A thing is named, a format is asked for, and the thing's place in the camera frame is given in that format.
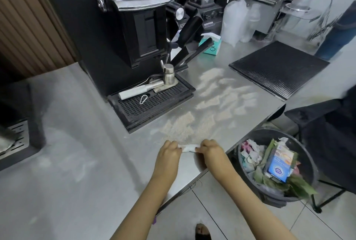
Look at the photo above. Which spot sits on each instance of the person's right hand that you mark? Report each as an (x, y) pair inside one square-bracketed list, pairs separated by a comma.
[(212, 153)]

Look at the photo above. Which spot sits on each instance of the person's left hand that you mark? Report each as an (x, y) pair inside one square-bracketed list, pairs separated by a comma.
[(166, 157)]

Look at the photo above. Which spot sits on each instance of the person's left fingers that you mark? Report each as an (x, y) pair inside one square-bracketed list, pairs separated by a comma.
[(178, 149)]

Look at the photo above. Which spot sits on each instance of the person's right fingers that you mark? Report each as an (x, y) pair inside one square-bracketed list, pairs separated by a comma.
[(199, 148)]

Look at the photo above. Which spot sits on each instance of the white wiping cloth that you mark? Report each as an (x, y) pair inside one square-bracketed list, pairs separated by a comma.
[(189, 148)]

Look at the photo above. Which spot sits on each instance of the person's right forearm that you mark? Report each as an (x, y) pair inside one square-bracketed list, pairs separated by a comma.
[(247, 200)]

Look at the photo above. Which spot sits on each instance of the person's left forearm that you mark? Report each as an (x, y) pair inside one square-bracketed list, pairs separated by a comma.
[(141, 206)]

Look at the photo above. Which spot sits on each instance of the spilled beige powder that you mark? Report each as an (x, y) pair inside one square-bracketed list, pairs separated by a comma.
[(217, 100)]

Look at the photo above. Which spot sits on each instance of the black drip tray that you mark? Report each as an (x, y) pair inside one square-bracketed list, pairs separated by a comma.
[(150, 106)]

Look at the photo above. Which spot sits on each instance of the crumpled paper waste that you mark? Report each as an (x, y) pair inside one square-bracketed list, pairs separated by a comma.
[(251, 155)]

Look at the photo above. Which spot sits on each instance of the silver carabiner clip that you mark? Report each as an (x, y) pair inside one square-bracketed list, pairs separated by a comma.
[(143, 99)]

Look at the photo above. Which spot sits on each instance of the steel tamper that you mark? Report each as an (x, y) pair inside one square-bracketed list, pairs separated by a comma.
[(168, 74)]

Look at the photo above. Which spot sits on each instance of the blue and white carton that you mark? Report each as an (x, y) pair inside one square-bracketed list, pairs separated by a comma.
[(279, 164)]

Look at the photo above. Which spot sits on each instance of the teal tissue box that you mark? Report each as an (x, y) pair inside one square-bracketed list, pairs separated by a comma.
[(212, 46)]

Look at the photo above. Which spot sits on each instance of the dark grey trash bin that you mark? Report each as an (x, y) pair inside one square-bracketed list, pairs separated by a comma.
[(306, 164)]

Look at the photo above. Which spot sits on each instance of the black rubber bar mat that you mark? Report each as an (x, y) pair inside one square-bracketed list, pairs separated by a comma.
[(278, 68)]

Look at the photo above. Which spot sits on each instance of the black chair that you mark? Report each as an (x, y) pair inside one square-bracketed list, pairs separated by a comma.
[(328, 137)]

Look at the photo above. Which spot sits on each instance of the black blender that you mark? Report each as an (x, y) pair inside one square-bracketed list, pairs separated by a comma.
[(205, 9)]

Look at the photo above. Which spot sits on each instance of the black coffee machine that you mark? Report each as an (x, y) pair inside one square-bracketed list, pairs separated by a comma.
[(91, 25)]

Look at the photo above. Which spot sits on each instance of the black appliance with steel grate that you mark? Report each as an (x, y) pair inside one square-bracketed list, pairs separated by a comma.
[(19, 134)]

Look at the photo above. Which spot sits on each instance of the blue barrel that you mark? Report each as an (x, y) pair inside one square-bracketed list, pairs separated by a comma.
[(338, 36)]

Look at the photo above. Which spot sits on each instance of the long bar spoon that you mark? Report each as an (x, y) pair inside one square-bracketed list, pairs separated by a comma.
[(329, 6)]

